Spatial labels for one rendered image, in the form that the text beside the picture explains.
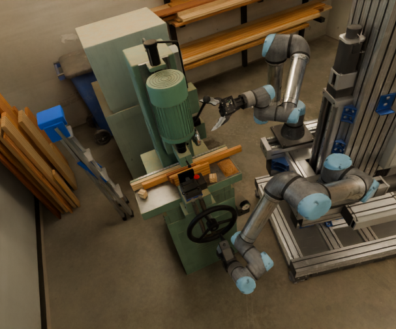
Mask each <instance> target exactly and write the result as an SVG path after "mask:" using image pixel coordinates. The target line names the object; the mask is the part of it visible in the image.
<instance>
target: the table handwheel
mask: <svg viewBox="0 0 396 329"><path fill-rule="evenodd" d="M221 210H226V211H229V212H231V213H232V218H230V219H226V220H223V221H218V222H217V220H216V219H215V218H212V216H211V213H213V212H217V211H221ZM203 217H205V219H206V221H207V222H206V225H207V229H206V231H205V232H204V233H203V234H202V235H201V236H200V237H199V238H196V237H194V236H193V235H192V230H193V228H194V226H195V225H196V223H197V222H198V221H199V220H201V219H202V218H203ZM236 221H237V212H236V210H235V209H234V208H233V207H231V206H229V205H218V206H213V207H210V208H208V209H206V210H204V211H202V212H201V213H199V214H198V215H197V216H196V217H195V218H194V219H193V220H192V221H191V222H190V224H189V225H188V228H187V237H188V238H189V240H190V241H192V242H194V243H207V242H212V241H214V240H216V239H218V238H220V237H219V234H222V235H223V236H224V235H225V234H226V233H227V232H228V231H229V230H230V229H231V228H232V227H233V226H234V225H235V223H236ZM227 222H229V224H228V225H227V226H226V227H225V228H224V229H223V230H221V231H220V232H218V233H217V234H215V235H212V236H210V237H206V238H204V236H205V235H206V234H207V233H208V232H209V231H212V232H213V231H216V230H217V229H218V228H219V225H220V224H223V223H227Z"/></svg>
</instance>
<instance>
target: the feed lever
mask: <svg viewBox="0 0 396 329"><path fill-rule="evenodd" d="M210 100H211V99H210V96H208V95H206V96H204V97H203V104H202V106H201V108H200V110H199V112H198V114H197V115H196V116H193V117H192V119H193V123H194V127H197V126H199V125H200V124H201V121H200V118H199V116H200V114H201V112H202V110H203V109H204V106H205V105H206V103H209V102H210Z"/></svg>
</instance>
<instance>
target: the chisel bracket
mask: <svg viewBox="0 0 396 329"><path fill-rule="evenodd" d="M172 148H173V151H174V154H175V156H176V158H177V160H178V161H179V164H180V165H181V167H184V166H187V165H188V164H187V163H186V161H188V162H189V164H192V163H193V161H192V154H191V153H190V151H189V149H188V148H187V146H186V148H187V150H186V152H185V153H178V152H177V148H176V146H175V144H172Z"/></svg>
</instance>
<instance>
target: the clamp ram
mask: <svg viewBox="0 0 396 329"><path fill-rule="evenodd" d="M178 178H179V182H180V183H183V182H185V181H188V180H191V179H193V178H194V170H193V168H192V169H190V170H187V171H184V172H182V173H179V174H178Z"/></svg>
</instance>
